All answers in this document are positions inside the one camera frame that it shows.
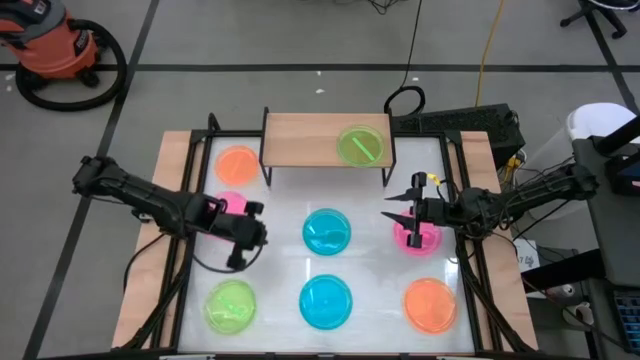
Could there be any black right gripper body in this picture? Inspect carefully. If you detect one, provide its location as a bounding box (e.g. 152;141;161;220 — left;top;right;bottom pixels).
406;172;455;249

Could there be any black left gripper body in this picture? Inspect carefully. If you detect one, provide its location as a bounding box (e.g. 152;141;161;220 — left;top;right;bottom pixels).
214;201;269;270

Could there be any pink translucent plate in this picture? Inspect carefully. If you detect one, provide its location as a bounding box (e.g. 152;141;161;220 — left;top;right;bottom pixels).
393;214;443;257
207;190;250;244

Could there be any orange translucent plate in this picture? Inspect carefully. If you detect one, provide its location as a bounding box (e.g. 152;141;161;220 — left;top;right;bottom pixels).
215;145;260;187
403;277;459;335

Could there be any green translucent plate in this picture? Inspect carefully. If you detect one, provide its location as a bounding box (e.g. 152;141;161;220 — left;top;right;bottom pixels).
336;124;386;168
202;278;258;335

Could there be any blue translucent plate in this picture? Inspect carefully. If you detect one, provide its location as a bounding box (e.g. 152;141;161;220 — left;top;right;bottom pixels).
298;273;354;331
301;207;352;257

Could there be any wooden shelf with black legs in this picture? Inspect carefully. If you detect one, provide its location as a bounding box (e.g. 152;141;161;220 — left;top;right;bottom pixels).
259;106;398;188

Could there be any white paper sheet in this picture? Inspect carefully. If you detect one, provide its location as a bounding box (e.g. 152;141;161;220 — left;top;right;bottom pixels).
514;238;542;274

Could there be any white cup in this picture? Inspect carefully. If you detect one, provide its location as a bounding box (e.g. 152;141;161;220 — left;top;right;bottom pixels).
562;299;595;327

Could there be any dark grey desk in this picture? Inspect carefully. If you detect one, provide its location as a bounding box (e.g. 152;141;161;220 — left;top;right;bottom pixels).
572;114;640;289

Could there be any white bin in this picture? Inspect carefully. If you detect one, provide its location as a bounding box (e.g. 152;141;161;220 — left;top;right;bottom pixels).
529;102;639;221

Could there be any blue-lit keyboard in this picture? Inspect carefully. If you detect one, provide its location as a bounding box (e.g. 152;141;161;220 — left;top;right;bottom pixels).
612;289;640;354

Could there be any black office chair base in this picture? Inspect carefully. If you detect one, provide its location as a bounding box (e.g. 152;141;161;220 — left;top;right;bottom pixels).
559;0;640;40

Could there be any orange shop vacuum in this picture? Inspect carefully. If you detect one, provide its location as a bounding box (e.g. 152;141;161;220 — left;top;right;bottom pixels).
0;0;101;81

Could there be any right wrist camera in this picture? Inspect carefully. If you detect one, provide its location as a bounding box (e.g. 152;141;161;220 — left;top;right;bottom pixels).
424;198;451;224

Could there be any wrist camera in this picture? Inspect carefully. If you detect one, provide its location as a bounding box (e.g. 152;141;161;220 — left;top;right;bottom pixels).
424;198;451;224
198;193;227;232

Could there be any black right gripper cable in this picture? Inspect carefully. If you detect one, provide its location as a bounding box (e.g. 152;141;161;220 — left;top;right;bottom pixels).
436;177;462;202

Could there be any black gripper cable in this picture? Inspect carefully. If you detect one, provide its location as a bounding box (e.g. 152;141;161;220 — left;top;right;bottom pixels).
192;242;265;275
436;177;462;202

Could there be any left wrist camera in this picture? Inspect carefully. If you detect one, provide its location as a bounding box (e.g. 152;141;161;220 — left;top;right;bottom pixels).
198;193;227;232

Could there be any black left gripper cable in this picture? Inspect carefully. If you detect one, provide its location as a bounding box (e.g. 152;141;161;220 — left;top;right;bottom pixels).
192;242;265;275

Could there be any black metal table frame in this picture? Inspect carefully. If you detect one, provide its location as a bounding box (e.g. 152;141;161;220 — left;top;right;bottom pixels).
124;112;536;354

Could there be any black floor cable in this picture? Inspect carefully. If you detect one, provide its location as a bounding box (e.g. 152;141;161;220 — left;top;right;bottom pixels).
383;0;426;117

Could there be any yellow floor cable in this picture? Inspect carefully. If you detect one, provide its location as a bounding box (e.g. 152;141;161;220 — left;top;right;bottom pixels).
474;0;507;107

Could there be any black vacuum hose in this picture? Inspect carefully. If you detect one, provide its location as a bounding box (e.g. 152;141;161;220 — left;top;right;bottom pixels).
14;18;128;112

